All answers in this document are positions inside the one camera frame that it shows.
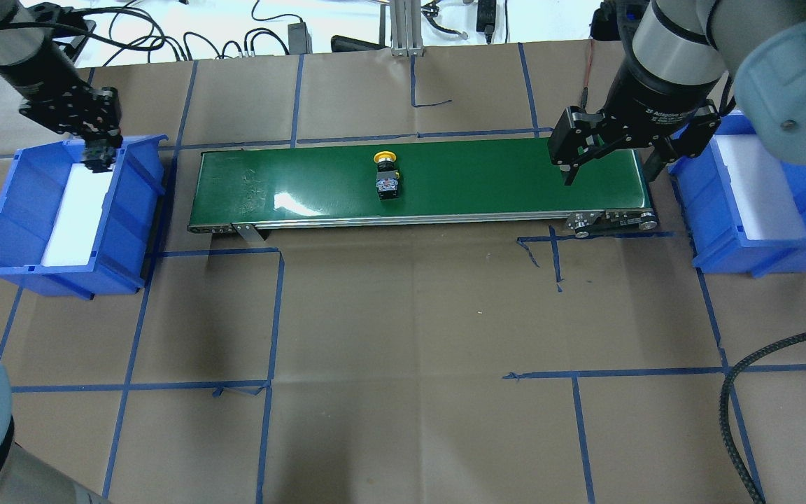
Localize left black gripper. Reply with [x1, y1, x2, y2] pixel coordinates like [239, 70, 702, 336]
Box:
[18, 73, 124, 152]

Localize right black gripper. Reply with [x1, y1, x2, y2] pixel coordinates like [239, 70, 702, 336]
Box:
[547, 55, 721, 186]

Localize yellow push button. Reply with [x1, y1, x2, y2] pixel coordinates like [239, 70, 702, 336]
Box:
[374, 150, 401, 201]

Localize red push button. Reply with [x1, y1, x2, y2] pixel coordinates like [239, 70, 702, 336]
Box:
[81, 141, 118, 174]

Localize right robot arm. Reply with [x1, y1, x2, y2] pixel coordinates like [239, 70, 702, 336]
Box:
[547, 1, 806, 185]

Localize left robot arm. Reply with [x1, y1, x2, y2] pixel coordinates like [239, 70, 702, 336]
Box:
[0, 1, 124, 159]

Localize left blue bin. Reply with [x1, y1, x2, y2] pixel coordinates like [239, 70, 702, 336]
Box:
[0, 134, 166, 300]

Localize blue bin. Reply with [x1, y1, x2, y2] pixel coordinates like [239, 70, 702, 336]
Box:
[668, 111, 806, 277]
[0, 134, 166, 300]

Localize white foam pad left bin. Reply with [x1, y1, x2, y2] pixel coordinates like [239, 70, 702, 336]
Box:
[41, 163, 114, 267]

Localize white foam pad bin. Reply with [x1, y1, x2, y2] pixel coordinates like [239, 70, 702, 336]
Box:
[41, 163, 114, 267]
[714, 134, 806, 242]

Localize green conveyor belt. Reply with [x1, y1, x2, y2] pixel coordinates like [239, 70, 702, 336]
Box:
[188, 138, 653, 238]

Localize right blue bin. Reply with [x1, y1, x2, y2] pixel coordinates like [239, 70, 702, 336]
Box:
[668, 111, 806, 277]

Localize white foam pad right bin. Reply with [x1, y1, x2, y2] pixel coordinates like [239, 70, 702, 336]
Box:
[714, 134, 806, 242]

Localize black power adapter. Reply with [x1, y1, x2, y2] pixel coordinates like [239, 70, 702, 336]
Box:
[287, 22, 311, 55]

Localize aluminium frame post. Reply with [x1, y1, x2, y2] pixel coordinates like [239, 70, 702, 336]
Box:
[383, 0, 425, 57]

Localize black braided cable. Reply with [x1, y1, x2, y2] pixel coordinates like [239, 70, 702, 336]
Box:
[719, 329, 806, 504]

